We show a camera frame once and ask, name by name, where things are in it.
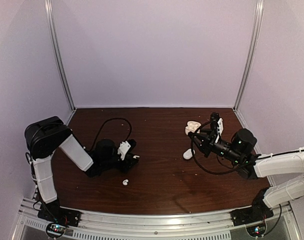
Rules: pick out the aluminium front frame rail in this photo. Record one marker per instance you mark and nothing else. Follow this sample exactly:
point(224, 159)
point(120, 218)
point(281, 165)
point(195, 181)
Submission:
point(213, 225)

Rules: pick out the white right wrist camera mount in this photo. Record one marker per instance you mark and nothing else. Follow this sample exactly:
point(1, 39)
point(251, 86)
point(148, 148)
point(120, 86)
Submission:
point(216, 123)

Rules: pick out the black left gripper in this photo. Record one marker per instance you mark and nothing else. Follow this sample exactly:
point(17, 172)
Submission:
point(127, 165)

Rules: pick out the white clip-on earbud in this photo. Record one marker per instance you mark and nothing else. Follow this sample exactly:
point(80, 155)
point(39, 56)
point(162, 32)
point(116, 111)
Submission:
point(125, 182)

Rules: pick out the left aluminium corner post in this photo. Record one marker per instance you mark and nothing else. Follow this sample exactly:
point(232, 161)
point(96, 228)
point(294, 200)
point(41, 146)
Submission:
point(57, 54)

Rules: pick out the white oval charging case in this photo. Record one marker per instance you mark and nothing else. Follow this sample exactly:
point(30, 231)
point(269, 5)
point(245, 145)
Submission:
point(188, 154)

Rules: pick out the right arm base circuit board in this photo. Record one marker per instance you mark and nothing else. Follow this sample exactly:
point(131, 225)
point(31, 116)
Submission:
point(256, 230)

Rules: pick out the aluminium corner post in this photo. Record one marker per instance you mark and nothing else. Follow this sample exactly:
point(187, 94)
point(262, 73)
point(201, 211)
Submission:
point(258, 18)
point(57, 54)

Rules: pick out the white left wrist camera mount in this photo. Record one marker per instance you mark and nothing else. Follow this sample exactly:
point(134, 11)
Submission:
point(125, 147)

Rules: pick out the cream rounded earbud charging case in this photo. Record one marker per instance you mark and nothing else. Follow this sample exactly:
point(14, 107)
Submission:
point(192, 126)

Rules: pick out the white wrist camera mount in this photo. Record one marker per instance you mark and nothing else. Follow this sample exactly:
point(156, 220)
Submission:
point(125, 147)
point(216, 123)

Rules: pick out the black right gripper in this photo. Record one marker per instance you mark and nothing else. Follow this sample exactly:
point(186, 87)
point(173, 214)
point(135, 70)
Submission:
point(206, 146)

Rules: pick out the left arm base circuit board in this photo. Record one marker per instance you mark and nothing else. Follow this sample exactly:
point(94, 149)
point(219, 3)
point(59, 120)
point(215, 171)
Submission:
point(55, 230)

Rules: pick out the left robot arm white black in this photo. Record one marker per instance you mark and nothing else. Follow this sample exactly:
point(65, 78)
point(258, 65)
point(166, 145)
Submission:
point(44, 138)

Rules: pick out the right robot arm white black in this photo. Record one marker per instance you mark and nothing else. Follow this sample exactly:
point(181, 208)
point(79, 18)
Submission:
point(254, 166)

